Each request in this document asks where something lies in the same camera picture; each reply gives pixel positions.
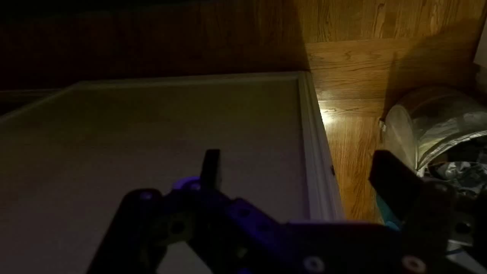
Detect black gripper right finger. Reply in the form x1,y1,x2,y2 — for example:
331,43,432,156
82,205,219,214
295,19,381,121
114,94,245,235
366,148,433,231

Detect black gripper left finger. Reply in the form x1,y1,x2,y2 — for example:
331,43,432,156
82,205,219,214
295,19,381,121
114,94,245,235
197,147,222,193

